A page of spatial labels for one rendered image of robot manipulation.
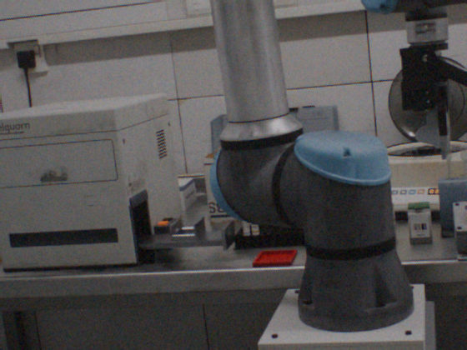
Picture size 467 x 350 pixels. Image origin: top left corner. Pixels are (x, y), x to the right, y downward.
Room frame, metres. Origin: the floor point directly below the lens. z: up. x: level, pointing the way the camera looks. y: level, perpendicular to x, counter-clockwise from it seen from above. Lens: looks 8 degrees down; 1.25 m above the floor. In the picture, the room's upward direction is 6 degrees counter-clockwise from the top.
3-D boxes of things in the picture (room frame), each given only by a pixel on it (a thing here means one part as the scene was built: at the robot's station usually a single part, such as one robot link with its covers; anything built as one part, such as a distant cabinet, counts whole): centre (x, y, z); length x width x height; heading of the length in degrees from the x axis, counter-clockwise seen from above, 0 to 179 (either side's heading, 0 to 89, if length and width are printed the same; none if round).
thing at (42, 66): (2.01, 0.69, 1.29); 0.09 x 0.01 x 0.09; 79
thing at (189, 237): (1.32, 0.23, 0.92); 0.21 x 0.07 x 0.05; 79
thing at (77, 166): (1.45, 0.41, 1.03); 0.31 x 0.27 x 0.30; 79
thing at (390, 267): (0.90, -0.06, 0.95); 0.15 x 0.15 x 0.10
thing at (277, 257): (1.24, 0.05, 0.88); 0.07 x 0.07 x 0.01; 79
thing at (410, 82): (1.32, -0.25, 1.17); 0.09 x 0.08 x 0.12; 74
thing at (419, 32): (1.31, -0.26, 1.25); 0.08 x 0.08 x 0.05
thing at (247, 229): (1.37, 0.04, 0.93); 0.17 x 0.09 x 0.11; 80
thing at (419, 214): (1.27, -0.21, 0.91); 0.05 x 0.04 x 0.07; 169
